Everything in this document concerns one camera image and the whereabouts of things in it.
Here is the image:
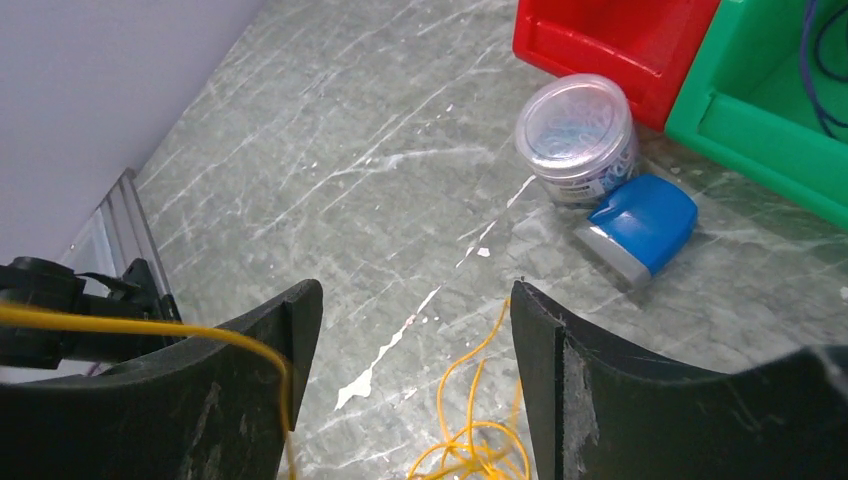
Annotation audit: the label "blue block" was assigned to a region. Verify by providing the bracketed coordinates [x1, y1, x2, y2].
[575, 174, 698, 288]

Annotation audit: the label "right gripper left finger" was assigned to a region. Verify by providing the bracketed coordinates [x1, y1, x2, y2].
[1, 279, 323, 479]

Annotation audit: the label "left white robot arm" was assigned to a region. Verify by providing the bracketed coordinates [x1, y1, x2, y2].
[1, 257, 181, 370]

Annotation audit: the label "green plastic bin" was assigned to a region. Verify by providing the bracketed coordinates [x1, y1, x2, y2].
[666, 1, 847, 227]

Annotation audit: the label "yellow orange cables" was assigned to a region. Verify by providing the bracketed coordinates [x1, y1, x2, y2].
[0, 298, 533, 480]

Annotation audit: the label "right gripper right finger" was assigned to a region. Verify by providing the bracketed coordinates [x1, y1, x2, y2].
[510, 281, 847, 479]

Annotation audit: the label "clear plastic cup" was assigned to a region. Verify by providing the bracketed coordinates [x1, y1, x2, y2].
[514, 73, 639, 208]

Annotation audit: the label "purple dark cables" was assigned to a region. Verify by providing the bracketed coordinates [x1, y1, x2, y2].
[798, 0, 848, 142]

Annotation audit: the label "red plastic bin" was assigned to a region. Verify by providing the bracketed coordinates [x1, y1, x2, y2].
[512, 0, 719, 132]

